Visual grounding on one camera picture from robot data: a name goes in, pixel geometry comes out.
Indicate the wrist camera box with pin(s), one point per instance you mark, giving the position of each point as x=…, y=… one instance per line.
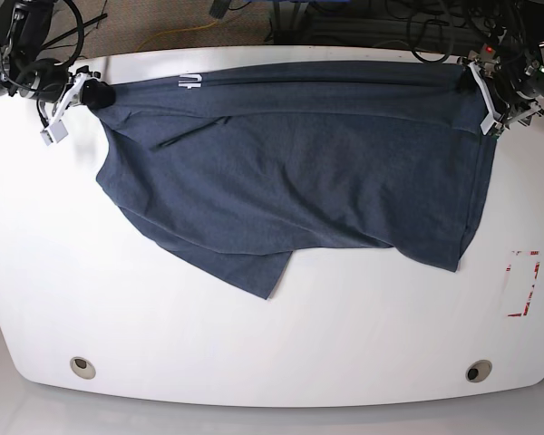
x=54, y=133
x=491, y=127

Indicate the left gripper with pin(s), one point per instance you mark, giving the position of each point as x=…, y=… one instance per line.
x=501, y=100

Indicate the dark blue T-shirt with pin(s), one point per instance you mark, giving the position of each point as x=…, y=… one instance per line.
x=233, y=171

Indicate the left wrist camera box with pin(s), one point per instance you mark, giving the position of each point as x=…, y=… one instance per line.
x=491, y=127

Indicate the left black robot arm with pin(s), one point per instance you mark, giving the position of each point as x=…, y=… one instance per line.
x=508, y=69

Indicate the red tape rectangle marking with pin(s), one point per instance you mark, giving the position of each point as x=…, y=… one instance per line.
x=520, y=282

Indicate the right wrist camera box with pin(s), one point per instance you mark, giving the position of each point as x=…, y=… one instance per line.
x=54, y=133

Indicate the black power strip red switch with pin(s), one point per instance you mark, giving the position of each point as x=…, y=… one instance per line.
x=487, y=52

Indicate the table cable grommet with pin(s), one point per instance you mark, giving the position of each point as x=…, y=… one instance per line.
x=479, y=371
x=82, y=368

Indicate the black tripod leg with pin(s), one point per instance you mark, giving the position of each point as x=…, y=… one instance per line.
x=94, y=21

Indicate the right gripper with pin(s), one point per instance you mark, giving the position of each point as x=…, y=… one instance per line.
x=83, y=87

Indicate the right table cable grommet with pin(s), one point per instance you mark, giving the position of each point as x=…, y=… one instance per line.
x=479, y=371

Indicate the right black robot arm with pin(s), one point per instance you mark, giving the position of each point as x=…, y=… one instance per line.
x=24, y=26

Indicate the left table cable grommet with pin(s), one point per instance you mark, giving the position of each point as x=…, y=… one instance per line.
x=82, y=368

